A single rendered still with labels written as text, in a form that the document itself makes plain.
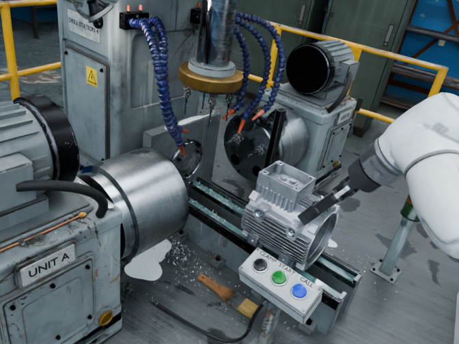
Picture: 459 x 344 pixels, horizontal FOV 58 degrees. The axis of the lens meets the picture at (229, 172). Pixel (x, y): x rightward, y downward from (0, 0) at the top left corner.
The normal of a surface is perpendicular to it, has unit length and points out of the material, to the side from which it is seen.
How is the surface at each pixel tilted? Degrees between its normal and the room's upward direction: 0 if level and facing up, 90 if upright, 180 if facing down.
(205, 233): 90
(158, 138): 90
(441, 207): 65
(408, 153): 82
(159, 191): 47
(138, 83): 90
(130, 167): 9
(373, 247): 0
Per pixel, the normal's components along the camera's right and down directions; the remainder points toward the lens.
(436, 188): -0.73, -0.33
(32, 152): 0.76, 0.07
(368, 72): -0.48, 0.39
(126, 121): 0.76, 0.42
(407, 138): -0.85, -0.18
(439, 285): 0.15, -0.85
